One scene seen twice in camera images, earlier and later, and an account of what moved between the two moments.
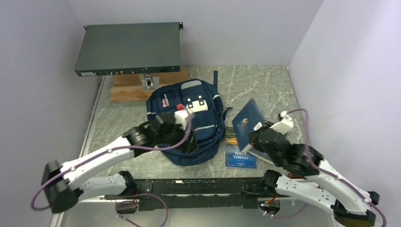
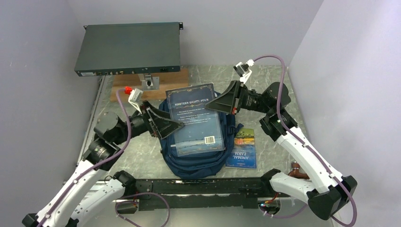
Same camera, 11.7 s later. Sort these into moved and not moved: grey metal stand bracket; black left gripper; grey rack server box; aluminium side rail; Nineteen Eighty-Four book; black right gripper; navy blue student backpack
Moved: black left gripper; black right gripper; navy blue student backpack; Nineteen Eighty-Four book
Not moved: grey rack server box; grey metal stand bracket; aluminium side rail
